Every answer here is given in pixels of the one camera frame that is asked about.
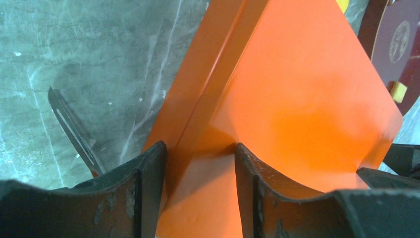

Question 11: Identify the yellow sponge cube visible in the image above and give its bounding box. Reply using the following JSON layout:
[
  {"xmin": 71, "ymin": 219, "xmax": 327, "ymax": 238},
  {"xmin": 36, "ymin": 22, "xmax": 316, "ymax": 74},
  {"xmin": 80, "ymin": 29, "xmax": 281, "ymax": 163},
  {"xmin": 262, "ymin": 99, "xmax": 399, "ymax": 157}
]
[{"xmin": 336, "ymin": 0, "xmax": 350, "ymax": 13}]

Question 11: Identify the dark red round plate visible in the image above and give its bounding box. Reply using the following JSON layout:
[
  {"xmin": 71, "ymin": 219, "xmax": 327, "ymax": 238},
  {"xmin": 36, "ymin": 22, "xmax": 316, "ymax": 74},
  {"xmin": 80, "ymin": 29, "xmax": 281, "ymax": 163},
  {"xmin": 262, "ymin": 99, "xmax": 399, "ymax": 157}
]
[{"xmin": 358, "ymin": 0, "xmax": 420, "ymax": 115}]

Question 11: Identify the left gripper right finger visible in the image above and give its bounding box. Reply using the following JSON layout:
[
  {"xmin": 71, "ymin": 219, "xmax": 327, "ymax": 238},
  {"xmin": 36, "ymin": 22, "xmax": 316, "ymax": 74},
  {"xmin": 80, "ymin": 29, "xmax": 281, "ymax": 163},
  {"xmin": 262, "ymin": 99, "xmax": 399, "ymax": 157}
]
[{"xmin": 235, "ymin": 143, "xmax": 420, "ymax": 238}]

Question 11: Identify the orange box lid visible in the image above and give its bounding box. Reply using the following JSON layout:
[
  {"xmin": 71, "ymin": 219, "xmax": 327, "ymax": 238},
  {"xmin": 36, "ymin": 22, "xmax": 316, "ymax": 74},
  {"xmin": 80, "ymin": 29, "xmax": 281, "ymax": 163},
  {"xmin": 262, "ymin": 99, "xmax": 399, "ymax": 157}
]
[{"xmin": 144, "ymin": 0, "xmax": 403, "ymax": 238}]

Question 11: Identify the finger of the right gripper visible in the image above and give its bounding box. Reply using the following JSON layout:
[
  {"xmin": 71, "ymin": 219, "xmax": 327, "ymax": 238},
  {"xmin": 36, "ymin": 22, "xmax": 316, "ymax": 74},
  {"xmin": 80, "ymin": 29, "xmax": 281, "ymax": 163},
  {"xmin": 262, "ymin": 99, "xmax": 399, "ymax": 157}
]
[
  {"xmin": 356, "ymin": 168, "xmax": 420, "ymax": 191},
  {"xmin": 383, "ymin": 143, "xmax": 420, "ymax": 178}
]

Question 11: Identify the yellow rectangular biscuit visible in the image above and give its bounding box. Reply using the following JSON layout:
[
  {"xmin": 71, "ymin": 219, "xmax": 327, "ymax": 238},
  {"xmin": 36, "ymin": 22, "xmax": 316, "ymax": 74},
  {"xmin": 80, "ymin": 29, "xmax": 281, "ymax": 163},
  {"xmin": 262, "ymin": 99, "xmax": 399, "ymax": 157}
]
[{"xmin": 387, "ymin": 81, "xmax": 408, "ymax": 104}]

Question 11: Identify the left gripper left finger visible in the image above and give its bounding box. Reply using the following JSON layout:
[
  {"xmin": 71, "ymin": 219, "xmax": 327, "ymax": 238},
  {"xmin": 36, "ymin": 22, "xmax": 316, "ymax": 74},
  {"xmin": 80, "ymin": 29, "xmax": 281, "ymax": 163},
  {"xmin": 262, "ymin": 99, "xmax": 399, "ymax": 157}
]
[{"xmin": 0, "ymin": 141, "xmax": 167, "ymax": 238}]

